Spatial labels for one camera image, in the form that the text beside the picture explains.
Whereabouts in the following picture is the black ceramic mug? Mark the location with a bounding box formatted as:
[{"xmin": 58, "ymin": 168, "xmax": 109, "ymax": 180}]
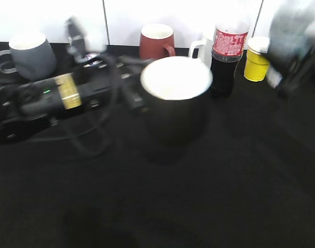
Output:
[{"xmin": 140, "ymin": 56, "xmax": 212, "ymax": 164}]

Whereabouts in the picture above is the yellow paper cup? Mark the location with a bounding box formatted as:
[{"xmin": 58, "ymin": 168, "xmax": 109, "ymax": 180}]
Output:
[{"xmin": 244, "ymin": 36, "xmax": 270, "ymax": 82}]

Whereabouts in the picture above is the grey ceramic mug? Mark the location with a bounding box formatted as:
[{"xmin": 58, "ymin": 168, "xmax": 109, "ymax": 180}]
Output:
[{"xmin": 0, "ymin": 32, "xmax": 57, "ymax": 81}]

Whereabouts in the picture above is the clear water bottle green label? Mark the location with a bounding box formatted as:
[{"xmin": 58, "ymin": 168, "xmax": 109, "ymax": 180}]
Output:
[{"xmin": 264, "ymin": 1, "xmax": 315, "ymax": 98}]

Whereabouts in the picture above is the red ceramic mug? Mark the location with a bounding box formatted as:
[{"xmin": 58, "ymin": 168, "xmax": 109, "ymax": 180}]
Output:
[{"xmin": 139, "ymin": 24, "xmax": 176, "ymax": 59}]

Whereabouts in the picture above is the dark cola bottle red label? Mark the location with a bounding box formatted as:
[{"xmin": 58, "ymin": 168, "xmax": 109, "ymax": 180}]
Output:
[{"xmin": 211, "ymin": 14, "xmax": 250, "ymax": 99}]

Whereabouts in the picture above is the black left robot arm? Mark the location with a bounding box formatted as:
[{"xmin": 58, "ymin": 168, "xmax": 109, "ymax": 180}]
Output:
[{"xmin": 0, "ymin": 53, "xmax": 153, "ymax": 144}]

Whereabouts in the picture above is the white ceramic mug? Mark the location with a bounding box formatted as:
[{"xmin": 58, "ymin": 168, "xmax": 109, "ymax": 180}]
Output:
[{"xmin": 188, "ymin": 29, "xmax": 214, "ymax": 69}]

